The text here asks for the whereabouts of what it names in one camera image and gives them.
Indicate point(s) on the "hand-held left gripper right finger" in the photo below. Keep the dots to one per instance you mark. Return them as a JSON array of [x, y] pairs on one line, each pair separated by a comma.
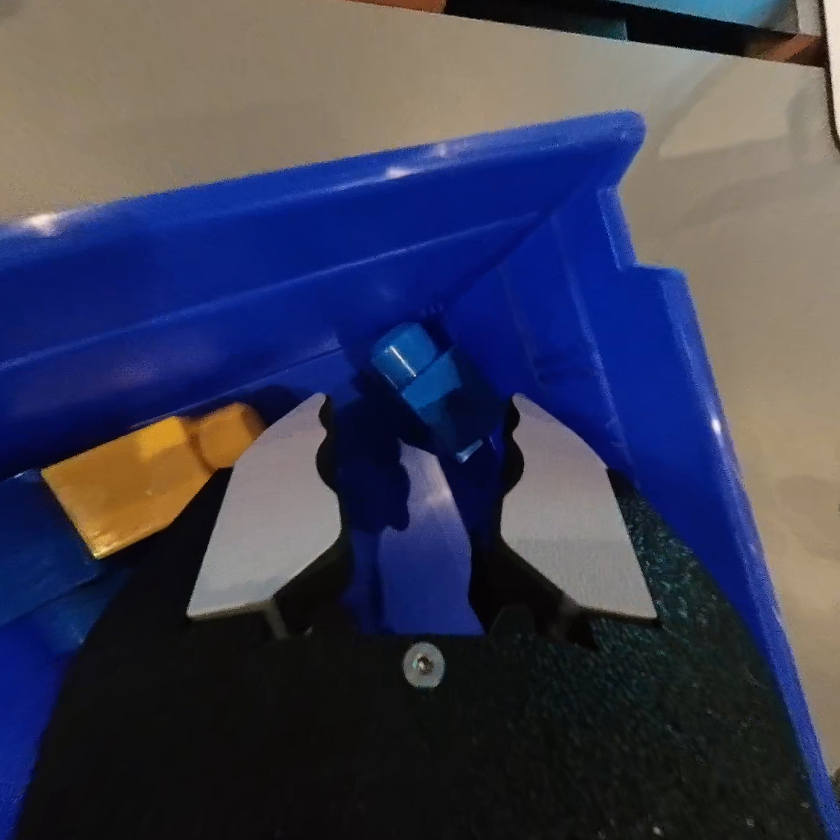
[[564, 518]]

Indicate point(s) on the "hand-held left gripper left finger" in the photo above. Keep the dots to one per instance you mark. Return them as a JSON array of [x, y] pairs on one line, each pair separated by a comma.
[[269, 512]]

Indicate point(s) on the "yellow mega block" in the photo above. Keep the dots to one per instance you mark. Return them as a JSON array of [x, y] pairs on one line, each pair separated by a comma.
[[131, 485]]

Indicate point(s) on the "blue mega block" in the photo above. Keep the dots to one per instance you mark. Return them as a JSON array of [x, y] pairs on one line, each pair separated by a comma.
[[426, 394]]

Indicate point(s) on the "blue plastic bin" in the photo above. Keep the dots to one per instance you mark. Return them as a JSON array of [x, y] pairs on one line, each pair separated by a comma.
[[262, 275]]

